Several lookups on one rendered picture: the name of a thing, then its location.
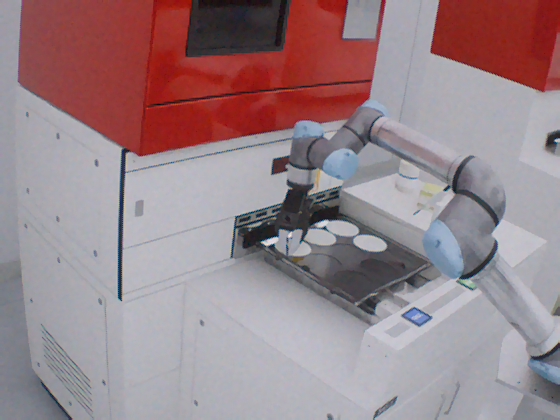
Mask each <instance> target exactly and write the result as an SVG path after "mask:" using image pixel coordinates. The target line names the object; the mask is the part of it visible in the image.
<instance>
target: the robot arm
mask: <svg viewBox="0 0 560 420"><path fill-rule="evenodd" d="M323 132H324V128H323V127H322V125H320V124H318V123H315V121H309V120H303V121H299V122H296V123H295V125H294V130H293V135H292V137H291V138H292V142H291V148H290V155H289V161H288V165H286V168H288V170H287V176H286V177H287V180H286V185H287V186H288V187H290V188H292V189H287V192H286V195H285V199H284V201H283V205H282V206H280V209H281V211H280V212H277V213H276V215H277V216H276V219H275V230H276V234H277V238H278V240H279V243H280V246H281V248H282V251H283V253H284V255H285V256H290V255H291V254H294V253H295V252H296V250H297V248H298V247H299V245H300V244H301V242H302V241H303V240H304V238H305V237H306V235H307V233H308V231H309V221H310V217H311V213H312V207H313V202H314V199H311V198H308V194H309V190H311V189H313V186H314V182H315V180H316V175H317V168H318V170H320V171H323V172H324V173H325V174H327V175H328V176H331V177H334V178H336V179H338V180H346V179H349V178H350V177H351V176H352V175H353V174H354V173H355V169H356V168H357V167H358V157H357V154H358V153H359V152H360V151H361V150H362V149H363V148H364V147H365V146H366V144H367V143H368V142H371V143H373V145H376V146H378V147H380V148H382V149H384V150H386V151H387V152H389V153H391V154H393V155H395V156H397V157H399V158H401V159H403V160H405V161H407V162H409V163H411V164H413V165H414V166H416V167H417V168H418V169H420V170H421V171H423V172H425V173H427V174H429V175H431V176H433V177H435V178H437V179H438V180H440V181H441V182H443V183H445V184H447V185H449V186H451V189H452V191H453V193H454V196H453V198H452V199H451V200H450V201H449V202H448V203H447V205H446V206H445V207H444V208H443V210H442V212H441V213H440V214H439V215H438V216H437V217H436V218H435V219H434V220H433V221H432V222H431V223H430V225H429V227H428V228H427V230H426V231H425V233H424V235H423V238H422V247H423V249H424V251H425V253H426V255H427V256H428V258H429V259H430V260H431V261H432V263H433V265H434V266H435V267H436V268H437V269H439V270H440V271H441V272H442V273H443V275H445V276H446V277H448V278H453V279H455V278H460V279H461V280H463V281H467V280H471V282H472V283H473V284H475V285H476V286H477V288H478V289H479V290H480V291H481V292H482V294H483V295H485V296H486V297H487V299H488V300H489V301H490V302H491V304H492V305H494V306H495V307H496V309H497V310H498V311H499V312H500V313H501V314H502V315H503V316H504V318H505V319H506V320H507V321H508V322H509V323H510V324H511V326H513V327H514V329H515V330H516V331H517V332H518V333H519V334H520V335H521V337H522V338H524V340H525V341H526V344H525V348H526V351H527V353H528V354H529V356H531V358H529V359H528V362H527V364H528V365H529V366H528V367H529V368H531V369H532V370H533V371H534V372H536V373H537V374H538V375H539V374H540V375H541V376H542V377H544V378H545V379H547V380H550V382H553V383H555V384H559V385H560V317H559V316H552V315H550V313H549V312H548V309H546V308H545V306H544V305H543V303H541V302H540V300H539V299H538V298H537V296H535V295H534V293H533V292H532V291H531V290H530V289H529V288H528V287H527V285H526V284H525V283H524V281H523V280H521V279H520V277H519V276H518V275H517V274H516V272H515V271H514V270H512V268H511V267H510V266H509V265H508V262H507V261H506V260H505V259H504V258H503V256H501V255H500V254H499V253H498V250H499V242H498V241H497V240H496V239H495V238H494V235H493V234H492V233H493V231H494V230H495V229H496V228H497V226H498V225H499V224H500V223H501V220H502V218H503V216H504V214H505V211H506V205H507V200H506V194H505V190H504V187H503V185H502V183H501V181H500V178H499V177H498V175H497V174H496V173H495V172H494V171H493V169H492V167H490V166H489V165H488V164H487V163H485V162H484V161H483V160H481V159H479V158H477V157H476V156H473V155H467V156H466V157H465V156H463V155H461V154H459V153H457V152H456V151H455V150H453V149H451V148H449V147H447V146H444V145H443V144H441V143H439V142H437V141H435V140H432V139H430V138H428V137H426V136H424V135H423V134H420V133H418V132H416V131H414V129H412V128H409V127H407V126H405V125H403V124H401V123H399V122H396V121H394V120H392V119H390V115H389V112H388V110H387V109H386V108H385V107H384V106H383V105H382V104H380V103H379V102H378V101H376V100H372V99H370V100H367V101H366V102H364V103H363V104H362V105H361V106H359V107H358V108H357V109H356V111H355V112H354V113H353V114H352V116H351V118H350V119H349V120H348V121H347V122H346V123H345V124H344V125H343V126H342V127H341V128H340V129H339V131H338V132H337V133H336V134H335V135H334V136H333V137H332V138H331V139H330V140H328V139H326V138H324V137H323V136H324V133H323ZM309 200H311V201H309ZM309 210H310V211H309ZM308 214H309V217H308ZM290 232H291V237H292V240H291V242H290V244H289V245H290V247H289V248H288V246H287V243H288V234H289V233H290Z"/></svg>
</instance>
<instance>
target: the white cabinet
mask: <svg viewBox="0 0 560 420"><path fill-rule="evenodd" d="M184 303H185V305H184V316H183V328H182V335H183V338H182V349H181V370H180V390H179V399H180V401H179V411H178V416H179V420H478V417H479V415H480V413H481V410H482V408H483V406H484V403H485V401H486V399H487V396H488V394H489V392H490V390H491V388H492V386H493V384H494V381H495V380H496V377H497V367H498V365H499V352H500V350H501V343H502V341H503V340H504V338H505V337H506V335H507V333H508V331H510V330H511V329H513V328H514V327H513V326H511V324H510V323H509V322H508V321H507V320H506V319H505V318H504V316H503V315H502V314H501V313H500V312H499V311H498V310H497V311H495V312H494V314H492V317H491V318H489V319H488V320H487V321H485V322H484V323H483V324H482V325H481V326H479V327H478V328H477V329H475V330H474V331H473V332H472V333H471V334H469V335H468V336H467V337H465V338H464V339H463V340H461V342H459V343H458V344H457V345H455V346H454V347H453V348H451V349H450V350H448V351H447V352H446V353H445V354H444V355H443V356H441V357H440V358H438V359H437V360H436V361H434V362H433V363H432V364H430V365H429V366H427V367H426V368H425V369H423V370H422V371H421V372H420V373H419V374H417V375H416V376H415V377H413V378H412V379H411V380H409V381H408V382H406V383H405V384H404V385H402V386H401V387H400V388H398V389H397V390H395V391H394V392H392V393H390V394H389V395H387V396H386V397H385V398H383V399H382V400H380V401H379V402H378V403H376V404H375V405H374V406H373V407H372V408H370V409H369V410H367V411H364V410H363V409H361V408H360V407H359V406H356V405H355V404H354V403H353V402H352V401H349V400H348V399H346V398H345V397H344V396H342V395H340V394H338V393H337V392H336V391H334V389H333V388H330V387H328V386H327V385H326V384H324V383H323V382H322V381H319V380H318V379H316V378H315V377H314V376H312V375H311V374H310V373H308V372H307V371H304V370H303V369H302V368H300V367H299V366H298V365H296V364H295V363H294V362H292V361H291V360H289V359H288V358H287V357H284V356H283V355H281V354H280V353H279V352H277V351H276V350H275V349H273V348H272V347H271V346H269V345H268V344H267V343H265V342H264V341H263V340H261V339H260V338H259V337H257V336H256V335H255V334H252V333H251V332H249V331H248V330H247V329H245V328H244V327H243V326H241V325H240V324H239V323H237V322H236V321H235V320H233V319H232V318H231V317H229V316H228V315H227V314H225V313H224V312H223V311H221V310H220V309H219V308H217V307H216V306H215V305H213V304H211V303H210V302H208V301H207V300H205V299H204V298H203V297H201V296H200V295H199V294H197V293H196V292H195V291H193V290H192V289H191V288H189V287H188V286H187V285H185V295H184Z"/></svg>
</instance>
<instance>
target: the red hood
mask: <svg viewBox="0 0 560 420"><path fill-rule="evenodd" d="M385 3H386V0H21V15H20V32H19V50H18V56H19V59H18V70H17V72H18V80H17V82H18V83H20V84H21V85H23V86H25V87H26V88H27V89H29V90H31V91H33V92H34V93H36V94H38V95H39V96H40V97H42V98H44V99H46V100H47V101H48V102H52V104H54V105H56V106H57V107H58V108H59V107H60V108H61V109H62V110H64V111H65V112H66V113H68V114H69V113H70V114H71V115H72V116H74V117H75V118H76V119H78V120H80V121H82V122H84V123H86V125H88V126H90V127H91V128H94V129H96V130H97V131H99V132H100V133H101V134H103V135H105V136H106V137H108V138H109V139H112V140H114V141H116V142H117V143H118V144H120V145H121V146H123V147H125V148H127V149H128V150H129V151H130V152H132V153H134V154H135V155H137V156H139V157H141V156H146V155H150V154H156V153H162V152H167V151H173V150H179V149H184V148H190V146H196V145H201V144H207V143H213V142H218V141H224V140H230V139H236V138H242V137H248V136H253V135H259V134H266V132H272V131H277V130H283V129H289V128H294V125H295V123H296V122H299V121H303V120H309V121H315V123H318V124H324V123H329V122H335V121H341V120H347V119H350V118H351V116H352V114H353V113H354V112H355V111H356V109H357V108H358V107H359V106H361V105H362V104H363V103H364V102H366V101H367V100H369V99H370V94H371V89H372V84H373V82H372V80H373V76H374V71H375V66H376V62H377V58H376V57H377V52H378V48H379V43H380V34H381V30H382V25H383V23H382V21H383V16H384V12H385Z"/></svg>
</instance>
